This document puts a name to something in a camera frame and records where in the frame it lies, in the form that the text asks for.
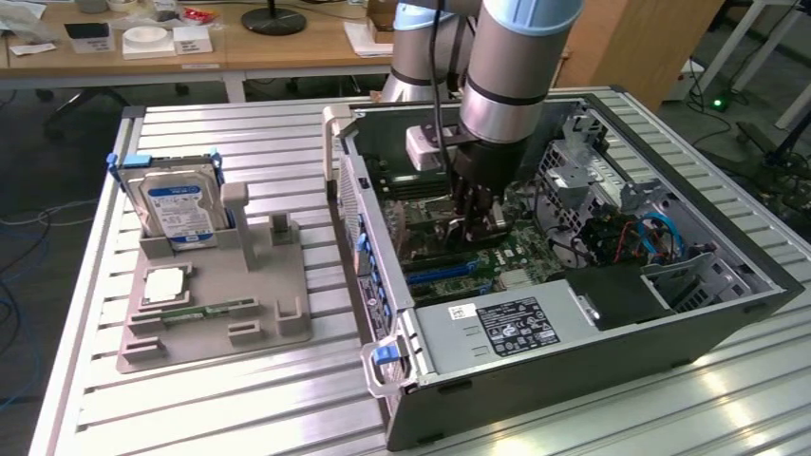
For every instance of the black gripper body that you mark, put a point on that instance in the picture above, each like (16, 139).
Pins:
(488, 161)

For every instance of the black graphics card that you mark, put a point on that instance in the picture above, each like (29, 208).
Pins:
(424, 237)

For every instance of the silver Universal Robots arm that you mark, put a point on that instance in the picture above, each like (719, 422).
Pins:
(514, 62)

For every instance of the CPU socket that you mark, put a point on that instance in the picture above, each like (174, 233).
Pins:
(438, 209)

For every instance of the green motherboard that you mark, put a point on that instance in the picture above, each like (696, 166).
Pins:
(526, 247)

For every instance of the blue expansion slot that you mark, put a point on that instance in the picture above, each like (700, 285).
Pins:
(443, 274)

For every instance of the metal disk bay cage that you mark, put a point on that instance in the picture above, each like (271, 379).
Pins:
(570, 190)

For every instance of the grey power supply unit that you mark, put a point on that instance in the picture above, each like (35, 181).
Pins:
(456, 342)

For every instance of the white paper stack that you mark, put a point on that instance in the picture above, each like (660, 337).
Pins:
(364, 40)

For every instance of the wooden cabinet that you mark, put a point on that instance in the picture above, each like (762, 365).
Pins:
(634, 47)

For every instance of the blue case latch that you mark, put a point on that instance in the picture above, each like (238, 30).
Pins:
(384, 355)

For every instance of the open cardboard box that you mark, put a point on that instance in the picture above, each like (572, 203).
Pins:
(380, 19)

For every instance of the black open PC case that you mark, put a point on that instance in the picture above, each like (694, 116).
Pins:
(570, 380)

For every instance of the grey parts rack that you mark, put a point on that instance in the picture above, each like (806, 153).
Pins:
(215, 294)

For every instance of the hard disk with blue label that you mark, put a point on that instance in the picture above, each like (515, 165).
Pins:
(178, 204)

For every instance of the black round lamp base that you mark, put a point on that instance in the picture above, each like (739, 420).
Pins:
(274, 21)

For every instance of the black floor stand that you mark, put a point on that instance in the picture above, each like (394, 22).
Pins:
(782, 147)

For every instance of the green RAM stick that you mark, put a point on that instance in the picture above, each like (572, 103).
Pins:
(203, 313)

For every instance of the silver CPU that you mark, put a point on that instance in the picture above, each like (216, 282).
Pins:
(163, 285)

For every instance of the blue disk caddy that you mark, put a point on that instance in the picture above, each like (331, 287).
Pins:
(134, 161)

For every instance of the small white box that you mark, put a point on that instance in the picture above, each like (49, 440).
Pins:
(191, 40)

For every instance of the red packet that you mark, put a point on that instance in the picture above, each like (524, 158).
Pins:
(196, 15)

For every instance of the white square bowl box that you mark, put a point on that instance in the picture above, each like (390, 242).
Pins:
(148, 43)

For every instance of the wooden desk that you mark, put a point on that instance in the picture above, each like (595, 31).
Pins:
(127, 66)

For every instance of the black office chair base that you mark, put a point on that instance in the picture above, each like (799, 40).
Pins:
(95, 97)

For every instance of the white box with black top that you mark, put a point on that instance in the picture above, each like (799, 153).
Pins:
(88, 35)

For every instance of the white paper slip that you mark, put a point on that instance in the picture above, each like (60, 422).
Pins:
(32, 48)

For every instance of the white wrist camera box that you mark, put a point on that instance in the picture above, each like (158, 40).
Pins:
(424, 152)

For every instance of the white table frame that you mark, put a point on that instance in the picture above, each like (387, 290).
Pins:
(747, 43)

